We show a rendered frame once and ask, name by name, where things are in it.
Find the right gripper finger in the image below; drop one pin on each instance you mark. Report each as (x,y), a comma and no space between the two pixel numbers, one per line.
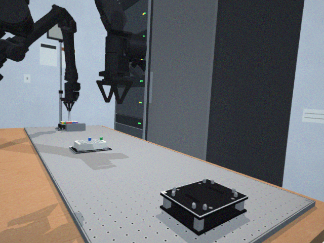
(114,82)
(100,84)

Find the white grid rack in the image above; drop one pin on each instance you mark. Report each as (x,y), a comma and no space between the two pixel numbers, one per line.
(93,145)

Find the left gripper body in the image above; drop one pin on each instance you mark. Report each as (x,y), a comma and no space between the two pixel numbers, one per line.
(68,96)

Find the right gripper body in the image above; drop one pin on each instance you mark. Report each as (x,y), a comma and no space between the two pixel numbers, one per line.
(111,67)

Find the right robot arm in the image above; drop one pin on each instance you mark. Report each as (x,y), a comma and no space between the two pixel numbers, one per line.
(15,18)

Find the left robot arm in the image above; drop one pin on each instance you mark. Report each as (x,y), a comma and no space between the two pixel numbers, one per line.
(15,48)

